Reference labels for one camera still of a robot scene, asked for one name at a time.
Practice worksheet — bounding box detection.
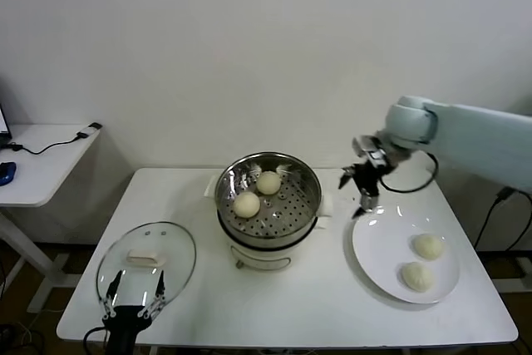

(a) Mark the white steamed baozi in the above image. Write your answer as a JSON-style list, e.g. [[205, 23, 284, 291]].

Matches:
[[255, 170, 282, 196], [400, 261, 436, 292], [411, 233, 446, 260], [232, 191, 262, 219]]

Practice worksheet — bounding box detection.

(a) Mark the glass lid with white handle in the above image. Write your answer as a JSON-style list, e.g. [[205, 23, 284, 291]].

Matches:
[[95, 220, 197, 310]]

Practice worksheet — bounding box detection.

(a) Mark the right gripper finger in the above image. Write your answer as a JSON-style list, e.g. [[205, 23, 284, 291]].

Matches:
[[352, 188, 378, 219], [338, 165, 359, 190]]

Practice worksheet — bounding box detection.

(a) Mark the white round plate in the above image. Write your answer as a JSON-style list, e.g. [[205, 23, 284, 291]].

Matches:
[[352, 204, 461, 305]]

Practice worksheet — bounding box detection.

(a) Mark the white electric cooker pot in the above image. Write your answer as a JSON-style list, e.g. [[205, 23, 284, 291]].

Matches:
[[216, 205, 330, 272]]

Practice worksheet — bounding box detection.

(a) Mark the white side desk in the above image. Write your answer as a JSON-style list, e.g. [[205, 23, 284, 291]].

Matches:
[[0, 123, 105, 314]]

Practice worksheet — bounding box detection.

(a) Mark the black power cable with brick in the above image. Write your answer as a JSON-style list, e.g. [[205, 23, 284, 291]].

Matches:
[[473, 186, 532, 252]]

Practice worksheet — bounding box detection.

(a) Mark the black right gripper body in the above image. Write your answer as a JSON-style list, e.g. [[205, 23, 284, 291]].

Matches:
[[352, 159, 386, 198]]

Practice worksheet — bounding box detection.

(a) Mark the blue handheld device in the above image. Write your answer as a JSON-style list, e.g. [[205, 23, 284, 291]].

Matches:
[[0, 161, 17, 186]]

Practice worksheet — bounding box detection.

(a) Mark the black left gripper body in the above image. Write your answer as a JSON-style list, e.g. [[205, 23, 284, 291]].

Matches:
[[101, 304, 153, 355]]

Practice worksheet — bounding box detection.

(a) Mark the black cable with adapter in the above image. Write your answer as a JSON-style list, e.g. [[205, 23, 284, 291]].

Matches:
[[0, 121, 103, 155]]

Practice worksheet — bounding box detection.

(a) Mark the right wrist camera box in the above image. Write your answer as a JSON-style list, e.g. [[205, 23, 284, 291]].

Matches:
[[352, 133, 387, 165]]

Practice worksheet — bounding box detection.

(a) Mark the stainless steel steamer basket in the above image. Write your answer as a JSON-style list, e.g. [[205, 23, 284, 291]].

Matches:
[[203, 151, 336, 250]]

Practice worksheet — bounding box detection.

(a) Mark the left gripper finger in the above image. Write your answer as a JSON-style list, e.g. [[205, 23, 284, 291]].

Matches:
[[138, 269, 167, 322], [99, 269, 124, 325]]

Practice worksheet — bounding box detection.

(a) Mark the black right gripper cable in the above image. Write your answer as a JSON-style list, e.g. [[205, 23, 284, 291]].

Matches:
[[377, 150, 441, 194]]

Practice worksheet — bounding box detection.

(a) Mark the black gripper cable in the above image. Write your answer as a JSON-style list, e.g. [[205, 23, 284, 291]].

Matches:
[[377, 150, 441, 194], [82, 327, 111, 355]]

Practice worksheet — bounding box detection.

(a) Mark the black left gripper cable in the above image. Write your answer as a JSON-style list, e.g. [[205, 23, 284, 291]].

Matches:
[[82, 327, 111, 355]]

